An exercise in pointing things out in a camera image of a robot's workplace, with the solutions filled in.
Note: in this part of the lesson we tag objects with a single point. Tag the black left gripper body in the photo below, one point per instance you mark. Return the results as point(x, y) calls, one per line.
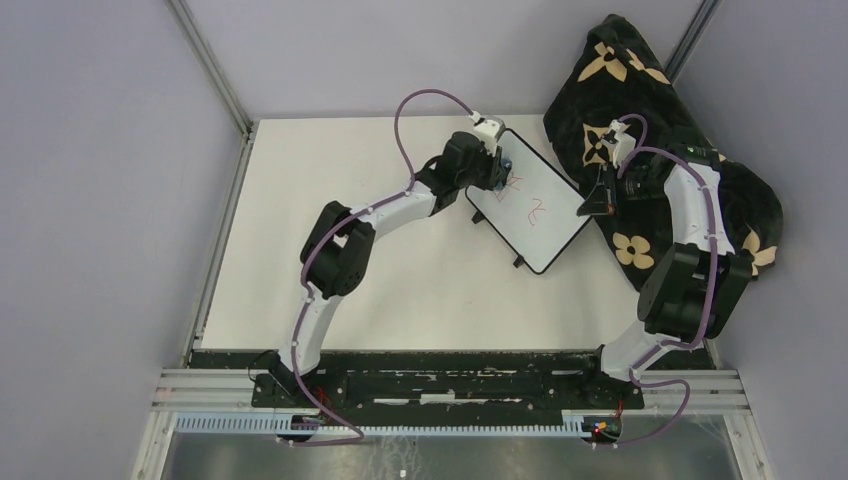
point(485, 173)

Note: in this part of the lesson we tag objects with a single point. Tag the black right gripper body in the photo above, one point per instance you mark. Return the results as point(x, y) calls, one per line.
point(637, 185)

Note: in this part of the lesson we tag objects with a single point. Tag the blue black eraser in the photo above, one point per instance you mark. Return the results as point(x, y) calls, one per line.
point(502, 174)

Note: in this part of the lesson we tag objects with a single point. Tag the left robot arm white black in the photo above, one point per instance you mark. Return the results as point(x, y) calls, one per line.
point(337, 252)

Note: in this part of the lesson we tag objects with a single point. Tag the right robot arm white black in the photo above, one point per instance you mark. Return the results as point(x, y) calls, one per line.
point(694, 288)

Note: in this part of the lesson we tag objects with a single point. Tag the black blanket cream flowers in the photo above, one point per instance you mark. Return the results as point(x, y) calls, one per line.
point(616, 76)

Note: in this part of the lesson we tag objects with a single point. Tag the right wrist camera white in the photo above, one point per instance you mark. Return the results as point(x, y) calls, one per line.
point(618, 142)

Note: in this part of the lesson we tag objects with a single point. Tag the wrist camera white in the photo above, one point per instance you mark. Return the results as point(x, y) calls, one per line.
point(488, 129)
point(618, 142)

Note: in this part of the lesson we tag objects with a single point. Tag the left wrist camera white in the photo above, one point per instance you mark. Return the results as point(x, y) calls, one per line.
point(488, 129)

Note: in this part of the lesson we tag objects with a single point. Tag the white whiteboard black frame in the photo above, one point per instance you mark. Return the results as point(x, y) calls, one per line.
point(535, 212)

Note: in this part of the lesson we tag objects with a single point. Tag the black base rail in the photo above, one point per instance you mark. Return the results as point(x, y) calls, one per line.
point(465, 389)

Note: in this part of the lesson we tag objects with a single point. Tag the aluminium frame rails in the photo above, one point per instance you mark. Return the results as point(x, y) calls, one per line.
point(232, 393)

